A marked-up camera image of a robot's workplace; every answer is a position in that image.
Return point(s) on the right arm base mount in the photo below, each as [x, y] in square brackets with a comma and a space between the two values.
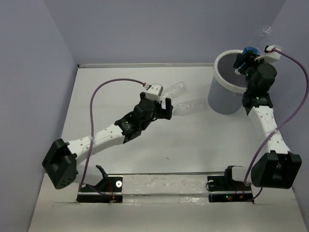
[222, 190]

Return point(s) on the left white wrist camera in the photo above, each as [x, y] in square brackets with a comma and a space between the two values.
[153, 92]

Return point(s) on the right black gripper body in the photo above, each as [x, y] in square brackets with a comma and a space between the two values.
[249, 73]

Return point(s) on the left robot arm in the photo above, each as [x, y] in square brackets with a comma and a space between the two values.
[63, 158]

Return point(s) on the white foam front panel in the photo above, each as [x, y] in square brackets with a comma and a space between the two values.
[165, 185]

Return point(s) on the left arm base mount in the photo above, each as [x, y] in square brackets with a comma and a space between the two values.
[108, 190]

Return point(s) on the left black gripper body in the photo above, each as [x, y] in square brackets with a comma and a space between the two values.
[156, 112]

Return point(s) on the blue label clear bottle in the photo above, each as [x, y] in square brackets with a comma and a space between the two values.
[259, 41]

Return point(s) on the grey round bin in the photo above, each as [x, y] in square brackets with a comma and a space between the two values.
[227, 86]

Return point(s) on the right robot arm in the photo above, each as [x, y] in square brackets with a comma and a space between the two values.
[273, 165]

